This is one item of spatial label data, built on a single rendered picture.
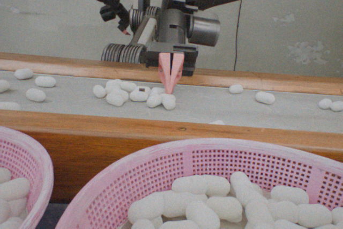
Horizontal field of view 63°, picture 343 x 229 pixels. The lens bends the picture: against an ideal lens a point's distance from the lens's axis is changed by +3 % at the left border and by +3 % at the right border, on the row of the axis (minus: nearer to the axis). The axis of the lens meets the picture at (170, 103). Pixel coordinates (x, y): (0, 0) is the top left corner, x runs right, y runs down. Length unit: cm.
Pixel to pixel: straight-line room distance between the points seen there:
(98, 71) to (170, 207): 48
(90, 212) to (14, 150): 13
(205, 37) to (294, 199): 40
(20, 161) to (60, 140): 4
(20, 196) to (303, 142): 29
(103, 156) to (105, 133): 3
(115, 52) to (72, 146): 59
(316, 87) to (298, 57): 206
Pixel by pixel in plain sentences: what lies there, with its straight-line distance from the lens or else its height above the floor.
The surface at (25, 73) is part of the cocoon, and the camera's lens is 65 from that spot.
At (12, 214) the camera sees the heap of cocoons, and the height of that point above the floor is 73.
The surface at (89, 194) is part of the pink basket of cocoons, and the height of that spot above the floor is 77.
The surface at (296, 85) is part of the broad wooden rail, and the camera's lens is 72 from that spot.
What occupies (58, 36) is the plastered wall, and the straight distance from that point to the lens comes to 272.
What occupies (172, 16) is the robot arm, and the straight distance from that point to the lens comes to 60.
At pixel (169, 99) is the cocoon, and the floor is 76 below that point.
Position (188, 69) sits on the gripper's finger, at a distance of 56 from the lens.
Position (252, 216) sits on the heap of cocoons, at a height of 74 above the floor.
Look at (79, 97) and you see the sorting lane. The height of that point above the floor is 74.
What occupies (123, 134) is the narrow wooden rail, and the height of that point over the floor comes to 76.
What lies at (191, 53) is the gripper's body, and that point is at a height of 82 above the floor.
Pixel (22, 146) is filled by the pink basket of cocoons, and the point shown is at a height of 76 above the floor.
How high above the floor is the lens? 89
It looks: 17 degrees down
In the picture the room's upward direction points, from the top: 5 degrees clockwise
